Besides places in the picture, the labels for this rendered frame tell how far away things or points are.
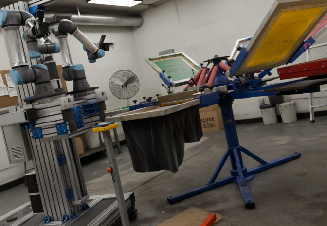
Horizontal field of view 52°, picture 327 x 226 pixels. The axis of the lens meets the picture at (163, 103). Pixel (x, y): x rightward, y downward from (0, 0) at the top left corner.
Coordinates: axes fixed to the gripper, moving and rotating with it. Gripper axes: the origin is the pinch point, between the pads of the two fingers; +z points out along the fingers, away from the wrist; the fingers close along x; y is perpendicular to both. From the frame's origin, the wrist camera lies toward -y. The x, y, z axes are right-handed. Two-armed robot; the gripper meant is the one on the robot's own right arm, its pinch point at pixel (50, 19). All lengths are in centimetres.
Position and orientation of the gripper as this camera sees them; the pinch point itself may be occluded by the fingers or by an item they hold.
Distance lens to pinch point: 219.6
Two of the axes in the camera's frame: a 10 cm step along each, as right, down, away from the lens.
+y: 1.0, 9.9, -0.4
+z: 6.9, -1.0, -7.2
